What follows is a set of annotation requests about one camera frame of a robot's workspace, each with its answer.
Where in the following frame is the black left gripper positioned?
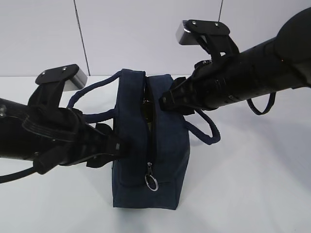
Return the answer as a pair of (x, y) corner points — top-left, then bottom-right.
(33, 113), (131, 175)

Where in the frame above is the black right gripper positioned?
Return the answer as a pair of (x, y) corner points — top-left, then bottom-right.
(159, 60), (217, 116)

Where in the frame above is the dark blue fabric lunch bag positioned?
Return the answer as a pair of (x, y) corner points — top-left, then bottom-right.
(68, 69), (221, 210)

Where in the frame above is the silver zipper pull ring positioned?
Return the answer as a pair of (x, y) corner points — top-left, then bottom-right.
(144, 162), (159, 192)

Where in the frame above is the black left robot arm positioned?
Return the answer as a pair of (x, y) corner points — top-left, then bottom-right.
(0, 81), (130, 174)

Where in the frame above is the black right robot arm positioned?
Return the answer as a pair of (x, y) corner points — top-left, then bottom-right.
(159, 8), (311, 115)

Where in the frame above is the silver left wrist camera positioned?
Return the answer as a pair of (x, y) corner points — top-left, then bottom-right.
(35, 64), (88, 91)

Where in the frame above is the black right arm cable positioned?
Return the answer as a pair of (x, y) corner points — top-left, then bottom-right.
(246, 91), (277, 115)

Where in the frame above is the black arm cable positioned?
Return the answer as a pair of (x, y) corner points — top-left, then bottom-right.
(0, 165), (39, 184)
(246, 91), (277, 115)

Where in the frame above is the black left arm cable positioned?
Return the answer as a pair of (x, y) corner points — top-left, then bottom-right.
(0, 165), (39, 184)

